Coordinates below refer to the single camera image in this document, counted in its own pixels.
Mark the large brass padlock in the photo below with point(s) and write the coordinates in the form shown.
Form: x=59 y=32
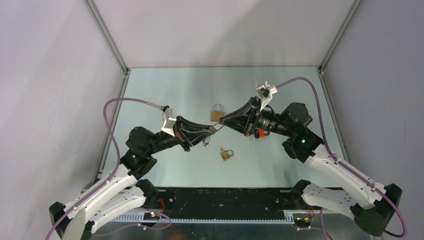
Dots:
x=217 y=113

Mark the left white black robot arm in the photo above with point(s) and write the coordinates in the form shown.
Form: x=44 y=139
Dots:
x=125 y=188

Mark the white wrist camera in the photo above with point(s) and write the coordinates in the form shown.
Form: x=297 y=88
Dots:
x=169 y=119
x=266 y=92

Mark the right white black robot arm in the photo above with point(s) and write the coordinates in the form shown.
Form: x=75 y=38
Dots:
x=370 y=204

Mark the right aluminium frame post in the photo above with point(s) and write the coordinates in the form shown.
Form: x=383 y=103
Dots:
x=352 y=12

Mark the long shackle brass padlock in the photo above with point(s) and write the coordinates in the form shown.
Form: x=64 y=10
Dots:
x=216 y=127

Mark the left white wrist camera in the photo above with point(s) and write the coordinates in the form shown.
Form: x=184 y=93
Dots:
x=169 y=119

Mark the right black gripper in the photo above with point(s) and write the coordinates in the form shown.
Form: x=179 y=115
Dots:
x=238 y=119

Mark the aluminium frame post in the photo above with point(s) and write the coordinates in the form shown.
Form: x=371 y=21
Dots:
x=106 y=34
x=352 y=12

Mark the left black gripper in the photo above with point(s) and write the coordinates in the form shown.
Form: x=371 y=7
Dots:
x=188 y=134

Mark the small brass padlock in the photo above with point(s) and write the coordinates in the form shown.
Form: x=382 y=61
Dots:
x=226 y=154

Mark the left aluminium frame post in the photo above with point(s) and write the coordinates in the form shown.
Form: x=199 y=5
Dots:
x=106 y=34

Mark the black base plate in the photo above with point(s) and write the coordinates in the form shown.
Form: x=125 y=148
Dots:
x=224 y=203

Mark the orange black padlock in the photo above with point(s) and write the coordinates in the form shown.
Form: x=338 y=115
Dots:
x=261 y=133

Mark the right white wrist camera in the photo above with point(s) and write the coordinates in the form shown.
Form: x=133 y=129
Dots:
x=266 y=92

